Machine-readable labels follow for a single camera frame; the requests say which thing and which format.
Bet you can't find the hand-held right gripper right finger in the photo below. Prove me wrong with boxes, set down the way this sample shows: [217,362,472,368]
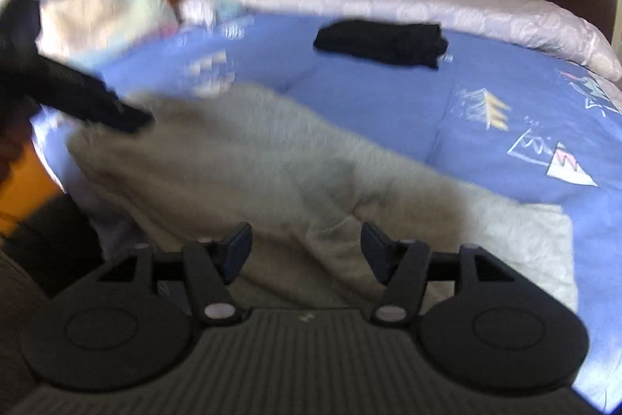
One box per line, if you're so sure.
[360,221,517,327]

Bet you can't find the dark grey cloth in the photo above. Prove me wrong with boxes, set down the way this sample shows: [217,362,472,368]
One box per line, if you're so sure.
[0,193,106,300]

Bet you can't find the orange cloth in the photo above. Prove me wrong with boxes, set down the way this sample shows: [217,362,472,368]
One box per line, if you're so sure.
[0,147,62,237]

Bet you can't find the blue printed blanket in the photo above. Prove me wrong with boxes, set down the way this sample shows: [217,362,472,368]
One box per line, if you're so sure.
[29,11,622,414]

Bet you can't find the white patterned pillow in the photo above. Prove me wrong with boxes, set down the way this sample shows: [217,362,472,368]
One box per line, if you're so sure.
[36,0,178,58]

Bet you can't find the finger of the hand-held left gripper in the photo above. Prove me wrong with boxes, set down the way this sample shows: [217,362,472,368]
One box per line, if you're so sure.
[41,54,156,135]

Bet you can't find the grey pants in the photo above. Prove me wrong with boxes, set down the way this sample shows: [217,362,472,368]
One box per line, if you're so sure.
[65,82,580,315]

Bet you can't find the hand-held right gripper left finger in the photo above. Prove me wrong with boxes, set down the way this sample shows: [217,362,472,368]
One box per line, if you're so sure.
[97,222,254,327]

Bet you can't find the small pale blue pillow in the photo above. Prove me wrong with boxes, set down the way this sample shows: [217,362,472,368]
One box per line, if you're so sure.
[177,0,245,28]

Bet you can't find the black pants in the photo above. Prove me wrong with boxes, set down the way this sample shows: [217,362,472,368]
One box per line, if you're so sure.
[313,19,449,71]

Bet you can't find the lilac quilt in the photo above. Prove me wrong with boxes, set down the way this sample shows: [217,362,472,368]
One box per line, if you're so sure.
[187,0,622,83]

